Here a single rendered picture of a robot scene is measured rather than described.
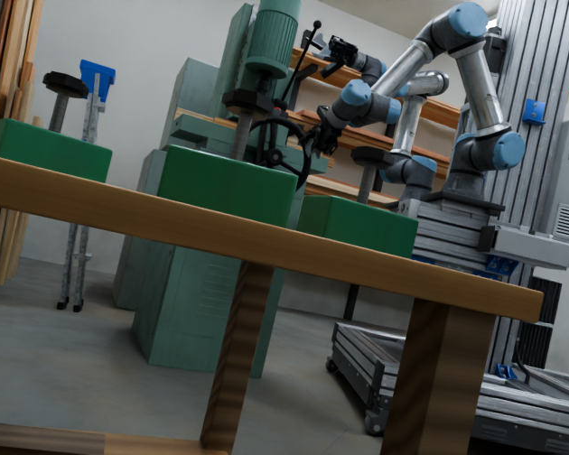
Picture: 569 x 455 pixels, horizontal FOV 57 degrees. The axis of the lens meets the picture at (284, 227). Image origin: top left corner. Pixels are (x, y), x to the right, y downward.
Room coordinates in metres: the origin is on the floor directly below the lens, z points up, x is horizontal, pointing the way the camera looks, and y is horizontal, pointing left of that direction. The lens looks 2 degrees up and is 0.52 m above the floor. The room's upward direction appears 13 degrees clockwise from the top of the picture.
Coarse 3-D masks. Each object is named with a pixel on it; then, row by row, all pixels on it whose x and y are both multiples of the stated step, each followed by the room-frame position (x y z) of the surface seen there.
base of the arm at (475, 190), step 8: (456, 176) 1.80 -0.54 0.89; (464, 176) 1.79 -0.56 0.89; (472, 176) 1.78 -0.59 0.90; (480, 176) 1.79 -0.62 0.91; (448, 184) 1.81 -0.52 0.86; (456, 184) 1.80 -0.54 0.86; (464, 184) 1.78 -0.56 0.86; (472, 184) 1.77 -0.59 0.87; (480, 184) 1.79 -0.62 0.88; (456, 192) 1.78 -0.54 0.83; (464, 192) 1.77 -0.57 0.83; (472, 192) 1.77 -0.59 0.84; (480, 192) 1.80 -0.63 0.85
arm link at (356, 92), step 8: (352, 80) 1.48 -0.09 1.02; (360, 80) 1.49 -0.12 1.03; (344, 88) 1.50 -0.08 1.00; (352, 88) 1.47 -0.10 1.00; (360, 88) 1.48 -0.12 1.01; (368, 88) 1.49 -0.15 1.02; (344, 96) 1.49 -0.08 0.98; (352, 96) 1.47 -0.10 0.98; (360, 96) 1.47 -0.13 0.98; (368, 96) 1.48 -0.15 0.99; (336, 104) 1.54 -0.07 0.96; (344, 104) 1.51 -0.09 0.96; (352, 104) 1.49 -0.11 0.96; (360, 104) 1.49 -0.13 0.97; (368, 104) 1.51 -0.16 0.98; (336, 112) 1.54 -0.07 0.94; (344, 112) 1.53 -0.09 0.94; (352, 112) 1.52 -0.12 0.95; (360, 112) 1.52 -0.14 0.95; (344, 120) 1.56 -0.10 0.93
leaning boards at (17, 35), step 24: (24, 0) 2.75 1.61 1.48; (0, 24) 2.54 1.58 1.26; (24, 24) 2.94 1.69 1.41; (0, 48) 2.57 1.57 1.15; (24, 48) 3.21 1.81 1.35; (0, 72) 2.60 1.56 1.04; (24, 72) 2.98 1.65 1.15; (0, 96) 2.62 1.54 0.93; (24, 96) 2.66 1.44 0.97; (24, 120) 2.68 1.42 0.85; (0, 216) 2.67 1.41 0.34; (24, 216) 3.03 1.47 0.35; (0, 240) 2.68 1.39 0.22; (0, 264) 2.67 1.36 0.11
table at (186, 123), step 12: (180, 120) 1.88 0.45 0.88; (192, 120) 1.87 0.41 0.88; (204, 120) 1.88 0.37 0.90; (180, 132) 1.91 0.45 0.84; (192, 132) 1.87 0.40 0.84; (204, 132) 1.89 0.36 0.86; (216, 132) 1.90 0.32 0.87; (228, 132) 1.92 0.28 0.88; (252, 144) 1.86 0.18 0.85; (288, 156) 2.01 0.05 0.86; (300, 156) 2.03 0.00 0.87; (312, 156) 2.05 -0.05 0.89; (312, 168) 2.06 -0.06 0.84; (324, 168) 2.07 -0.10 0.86
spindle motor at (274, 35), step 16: (272, 0) 2.04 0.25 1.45; (288, 0) 2.04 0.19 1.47; (272, 16) 2.04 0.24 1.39; (288, 16) 2.05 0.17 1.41; (256, 32) 2.07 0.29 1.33; (272, 32) 2.04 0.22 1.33; (288, 32) 2.06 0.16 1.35; (256, 48) 2.05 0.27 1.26; (272, 48) 2.04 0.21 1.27; (288, 48) 2.08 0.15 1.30; (256, 64) 2.06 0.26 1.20; (272, 64) 2.04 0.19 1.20; (288, 64) 2.11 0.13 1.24
